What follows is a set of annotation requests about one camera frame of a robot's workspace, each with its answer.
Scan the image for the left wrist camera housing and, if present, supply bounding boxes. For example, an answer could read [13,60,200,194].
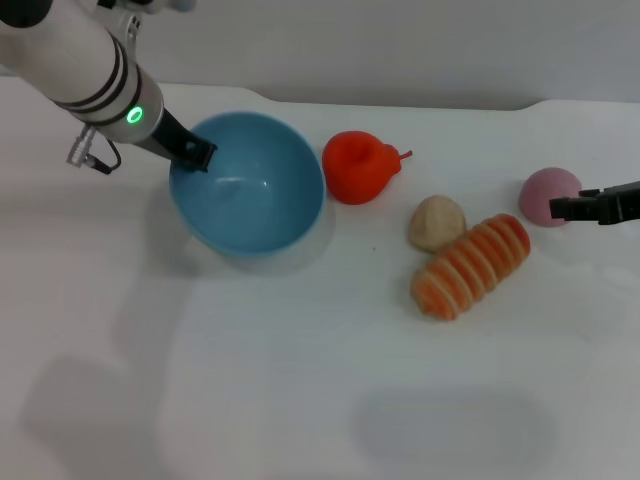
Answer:
[97,0,197,11]

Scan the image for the left arm connector cable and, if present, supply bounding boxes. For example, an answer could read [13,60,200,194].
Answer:
[66,124,122,175]

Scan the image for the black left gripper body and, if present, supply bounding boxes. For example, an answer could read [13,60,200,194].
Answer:
[147,107,194,161]

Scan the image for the tan ridged shrimp toy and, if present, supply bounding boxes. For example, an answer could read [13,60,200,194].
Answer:
[410,213,532,321]

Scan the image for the beige round bun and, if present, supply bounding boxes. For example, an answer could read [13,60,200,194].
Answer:
[408,194,469,253]

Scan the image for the blue bowl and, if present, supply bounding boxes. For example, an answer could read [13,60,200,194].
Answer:
[168,112,328,259]

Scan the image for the red pear toy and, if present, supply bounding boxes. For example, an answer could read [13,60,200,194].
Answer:
[321,130,414,206]

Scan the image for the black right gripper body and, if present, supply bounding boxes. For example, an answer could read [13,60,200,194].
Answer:
[599,182,640,226]

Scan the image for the pink peach toy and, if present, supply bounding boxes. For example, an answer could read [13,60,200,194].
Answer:
[518,167,584,230]

